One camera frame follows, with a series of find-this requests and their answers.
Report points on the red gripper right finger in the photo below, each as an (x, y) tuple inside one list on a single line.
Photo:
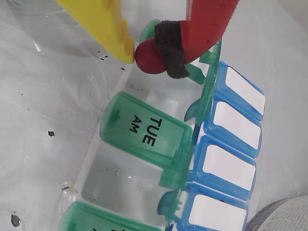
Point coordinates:
[(207, 24)]

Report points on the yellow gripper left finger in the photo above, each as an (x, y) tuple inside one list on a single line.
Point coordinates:
[(96, 24)]

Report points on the red ball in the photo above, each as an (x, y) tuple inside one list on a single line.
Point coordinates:
[(149, 60)]

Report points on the weekly pill organizer box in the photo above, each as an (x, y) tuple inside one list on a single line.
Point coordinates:
[(144, 130)]

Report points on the small clear glass bowl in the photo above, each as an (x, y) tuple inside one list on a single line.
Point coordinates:
[(55, 10)]

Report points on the white plastic table cover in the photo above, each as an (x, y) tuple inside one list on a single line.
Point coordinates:
[(48, 108)]

